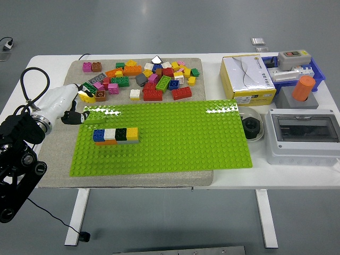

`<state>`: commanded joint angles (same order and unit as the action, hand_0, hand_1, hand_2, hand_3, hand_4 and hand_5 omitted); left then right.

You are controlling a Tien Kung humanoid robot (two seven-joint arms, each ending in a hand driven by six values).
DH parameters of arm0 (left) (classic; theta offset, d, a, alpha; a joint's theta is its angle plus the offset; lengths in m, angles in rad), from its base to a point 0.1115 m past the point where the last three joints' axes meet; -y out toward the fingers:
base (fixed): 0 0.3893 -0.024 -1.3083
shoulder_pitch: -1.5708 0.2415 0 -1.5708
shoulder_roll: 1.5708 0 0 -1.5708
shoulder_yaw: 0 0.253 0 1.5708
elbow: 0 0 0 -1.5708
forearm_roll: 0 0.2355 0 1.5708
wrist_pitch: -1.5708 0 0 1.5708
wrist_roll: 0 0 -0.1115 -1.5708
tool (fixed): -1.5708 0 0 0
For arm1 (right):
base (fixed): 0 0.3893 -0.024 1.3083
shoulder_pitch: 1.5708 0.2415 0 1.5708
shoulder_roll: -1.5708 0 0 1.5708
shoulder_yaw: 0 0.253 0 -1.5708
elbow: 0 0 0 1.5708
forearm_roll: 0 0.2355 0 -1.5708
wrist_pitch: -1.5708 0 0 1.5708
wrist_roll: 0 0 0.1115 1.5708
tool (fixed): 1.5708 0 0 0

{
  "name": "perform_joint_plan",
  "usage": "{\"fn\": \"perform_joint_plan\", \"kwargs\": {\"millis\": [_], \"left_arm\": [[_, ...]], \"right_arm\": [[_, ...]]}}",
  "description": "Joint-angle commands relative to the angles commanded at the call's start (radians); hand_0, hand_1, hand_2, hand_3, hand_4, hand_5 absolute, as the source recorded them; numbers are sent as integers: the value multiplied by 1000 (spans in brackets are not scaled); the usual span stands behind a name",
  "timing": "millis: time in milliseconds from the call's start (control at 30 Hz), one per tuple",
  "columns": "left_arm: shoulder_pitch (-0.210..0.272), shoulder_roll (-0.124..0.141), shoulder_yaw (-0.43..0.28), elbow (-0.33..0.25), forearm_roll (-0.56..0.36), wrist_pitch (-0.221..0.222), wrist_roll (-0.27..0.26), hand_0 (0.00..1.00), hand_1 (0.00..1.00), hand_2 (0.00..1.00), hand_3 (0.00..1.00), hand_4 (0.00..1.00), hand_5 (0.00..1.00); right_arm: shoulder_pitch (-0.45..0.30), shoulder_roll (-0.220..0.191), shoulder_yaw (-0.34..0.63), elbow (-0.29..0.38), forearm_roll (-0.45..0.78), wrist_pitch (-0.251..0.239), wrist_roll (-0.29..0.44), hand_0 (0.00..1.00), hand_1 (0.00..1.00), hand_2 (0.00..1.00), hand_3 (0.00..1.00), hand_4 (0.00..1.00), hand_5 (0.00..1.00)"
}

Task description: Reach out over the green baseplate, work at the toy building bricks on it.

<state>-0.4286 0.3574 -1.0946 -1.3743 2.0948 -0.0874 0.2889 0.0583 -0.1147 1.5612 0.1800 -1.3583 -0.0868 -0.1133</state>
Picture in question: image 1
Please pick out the grey flat long brick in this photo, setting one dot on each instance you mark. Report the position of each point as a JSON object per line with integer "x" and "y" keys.
{"x": 97, "y": 78}

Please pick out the dark green long brick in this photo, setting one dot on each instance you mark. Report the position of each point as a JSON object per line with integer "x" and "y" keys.
{"x": 89, "y": 87}
{"x": 120, "y": 81}

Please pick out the red long brick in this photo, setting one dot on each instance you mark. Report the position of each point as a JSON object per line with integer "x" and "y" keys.
{"x": 153, "y": 95}
{"x": 181, "y": 93}

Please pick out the grey push-button switch box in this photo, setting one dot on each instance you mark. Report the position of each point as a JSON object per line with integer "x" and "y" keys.
{"x": 293, "y": 60}

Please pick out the pink small brick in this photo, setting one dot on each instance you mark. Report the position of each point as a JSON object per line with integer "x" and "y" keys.
{"x": 98, "y": 85}
{"x": 181, "y": 62}
{"x": 180, "y": 69}

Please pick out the black adapter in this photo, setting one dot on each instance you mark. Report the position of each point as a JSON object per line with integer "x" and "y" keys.
{"x": 270, "y": 63}

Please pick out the white floor socket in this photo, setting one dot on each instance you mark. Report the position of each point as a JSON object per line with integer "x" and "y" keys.
{"x": 7, "y": 46}

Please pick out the red square brick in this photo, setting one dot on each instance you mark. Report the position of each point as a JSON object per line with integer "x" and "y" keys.
{"x": 168, "y": 72}
{"x": 149, "y": 86}

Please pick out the orange long brick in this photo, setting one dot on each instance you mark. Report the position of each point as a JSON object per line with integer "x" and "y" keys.
{"x": 111, "y": 73}
{"x": 106, "y": 143}
{"x": 132, "y": 70}

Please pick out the white square brick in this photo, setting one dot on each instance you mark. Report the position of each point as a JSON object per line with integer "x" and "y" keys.
{"x": 178, "y": 77}
{"x": 109, "y": 134}
{"x": 135, "y": 94}
{"x": 166, "y": 64}
{"x": 148, "y": 66}

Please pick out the orange cylinder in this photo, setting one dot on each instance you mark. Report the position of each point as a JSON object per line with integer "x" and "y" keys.
{"x": 303, "y": 88}

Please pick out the black square brick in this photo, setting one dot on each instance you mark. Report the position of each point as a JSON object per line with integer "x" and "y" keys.
{"x": 121, "y": 134}

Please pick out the grey metal plate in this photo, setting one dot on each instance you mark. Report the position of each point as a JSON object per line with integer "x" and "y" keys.
{"x": 180, "y": 251}

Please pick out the metal floor plate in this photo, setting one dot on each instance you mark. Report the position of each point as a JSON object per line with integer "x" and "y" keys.
{"x": 262, "y": 49}
{"x": 258, "y": 41}

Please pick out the red small brick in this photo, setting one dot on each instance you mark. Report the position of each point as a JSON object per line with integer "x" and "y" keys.
{"x": 106, "y": 82}

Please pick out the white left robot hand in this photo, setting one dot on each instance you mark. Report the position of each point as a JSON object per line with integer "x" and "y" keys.
{"x": 58, "y": 98}

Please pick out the pink square brick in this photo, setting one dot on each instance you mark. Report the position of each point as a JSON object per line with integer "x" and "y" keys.
{"x": 113, "y": 89}
{"x": 86, "y": 67}
{"x": 153, "y": 78}

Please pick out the white table leg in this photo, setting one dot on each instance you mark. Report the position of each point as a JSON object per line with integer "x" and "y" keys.
{"x": 267, "y": 219}
{"x": 77, "y": 216}

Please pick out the grey block with hole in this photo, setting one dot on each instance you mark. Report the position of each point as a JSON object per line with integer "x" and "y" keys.
{"x": 283, "y": 100}

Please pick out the shiny mirrored brick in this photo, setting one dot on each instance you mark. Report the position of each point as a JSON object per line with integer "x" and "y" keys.
{"x": 156, "y": 59}

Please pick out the yellow long brick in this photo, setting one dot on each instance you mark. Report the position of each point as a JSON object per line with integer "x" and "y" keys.
{"x": 89, "y": 99}

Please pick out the yellow square brick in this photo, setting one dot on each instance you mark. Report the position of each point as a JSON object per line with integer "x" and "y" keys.
{"x": 131, "y": 63}
{"x": 132, "y": 133}
{"x": 186, "y": 72}
{"x": 147, "y": 73}

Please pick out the white bowl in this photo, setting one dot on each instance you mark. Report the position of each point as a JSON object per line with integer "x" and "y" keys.
{"x": 256, "y": 112}

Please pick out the brown square brick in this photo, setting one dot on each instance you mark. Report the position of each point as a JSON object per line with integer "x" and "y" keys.
{"x": 96, "y": 67}
{"x": 100, "y": 96}

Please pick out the green studded baseplate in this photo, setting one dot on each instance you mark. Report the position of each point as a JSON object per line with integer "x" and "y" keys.
{"x": 180, "y": 138}

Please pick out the white and yellow cardboard box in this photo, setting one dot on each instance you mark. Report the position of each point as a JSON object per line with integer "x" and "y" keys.
{"x": 244, "y": 75}

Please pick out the grey distribution box clear cover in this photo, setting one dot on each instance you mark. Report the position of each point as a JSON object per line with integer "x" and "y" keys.
{"x": 305, "y": 151}

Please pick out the large black nut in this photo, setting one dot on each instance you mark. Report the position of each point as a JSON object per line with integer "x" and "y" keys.
{"x": 251, "y": 128}

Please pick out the white terminal block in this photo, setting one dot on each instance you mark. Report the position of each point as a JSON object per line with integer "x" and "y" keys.
{"x": 281, "y": 75}

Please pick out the grey square brick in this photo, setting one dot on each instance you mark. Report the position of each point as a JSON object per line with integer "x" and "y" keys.
{"x": 141, "y": 79}

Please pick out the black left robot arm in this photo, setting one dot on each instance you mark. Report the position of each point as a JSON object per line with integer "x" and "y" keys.
{"x": 16, "y": 164}

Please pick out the brown small brick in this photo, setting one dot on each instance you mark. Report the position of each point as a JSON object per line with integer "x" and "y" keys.
{"x": 159, "y": 73}

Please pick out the yellow small brick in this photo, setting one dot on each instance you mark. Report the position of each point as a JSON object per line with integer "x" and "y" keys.
{"x": 119, "y": 74}
{"x": 191, "y": 80}
{"x": 175, "y": 66}

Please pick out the blue square brick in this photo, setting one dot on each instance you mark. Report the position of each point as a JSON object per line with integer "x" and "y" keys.
{"x": 98, "y": 135}
{"x": 157, "y": 67}
{"x": 174, "y": 85}

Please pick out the grey-brown mat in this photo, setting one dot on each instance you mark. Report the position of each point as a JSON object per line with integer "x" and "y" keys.
{"x": 132, "y": 180}

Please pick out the blue plastic bin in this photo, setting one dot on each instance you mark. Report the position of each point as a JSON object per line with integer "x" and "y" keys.
{"x": 318, "y": 73}

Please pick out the green small brick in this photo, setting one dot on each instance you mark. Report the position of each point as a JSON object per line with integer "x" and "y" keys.
{"x": 195, "y": 72}
{"x": 120, "y": 65}

